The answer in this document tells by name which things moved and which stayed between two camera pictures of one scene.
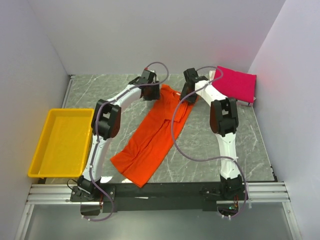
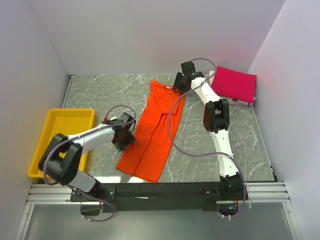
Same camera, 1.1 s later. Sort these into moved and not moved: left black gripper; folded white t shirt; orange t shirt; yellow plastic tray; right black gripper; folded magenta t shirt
Moved: orange t shirt; right black gripper; left black gripper
Not moved: yellow plastic tray; folded magenta t shirt; folded white t shirt
